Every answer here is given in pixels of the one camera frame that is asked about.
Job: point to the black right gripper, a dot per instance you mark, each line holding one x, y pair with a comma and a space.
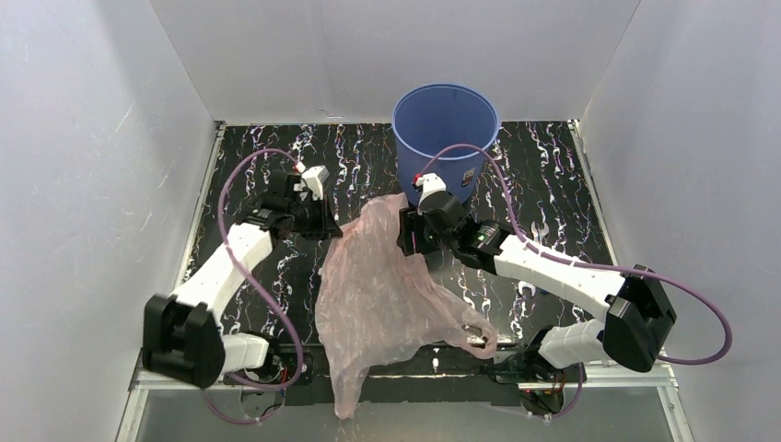
412, 231

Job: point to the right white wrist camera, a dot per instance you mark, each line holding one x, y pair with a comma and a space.
428, 185

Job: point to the pink plastic trash bag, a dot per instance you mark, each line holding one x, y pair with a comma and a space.
377, 307

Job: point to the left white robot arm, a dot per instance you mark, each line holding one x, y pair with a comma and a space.
181, 335

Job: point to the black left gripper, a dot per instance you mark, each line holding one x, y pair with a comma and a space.
319, 215

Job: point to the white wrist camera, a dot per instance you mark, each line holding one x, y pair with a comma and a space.
428, 185
313, 179

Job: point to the silver open-end wrench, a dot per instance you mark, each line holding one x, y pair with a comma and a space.
539, 232

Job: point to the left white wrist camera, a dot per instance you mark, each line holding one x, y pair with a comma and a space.
313, 179

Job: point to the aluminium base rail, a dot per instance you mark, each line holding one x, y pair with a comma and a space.
422, 400

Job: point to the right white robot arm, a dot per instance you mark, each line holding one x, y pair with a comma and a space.
631, 317

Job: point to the blue plastic trash bin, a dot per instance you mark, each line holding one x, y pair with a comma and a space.
433, 117

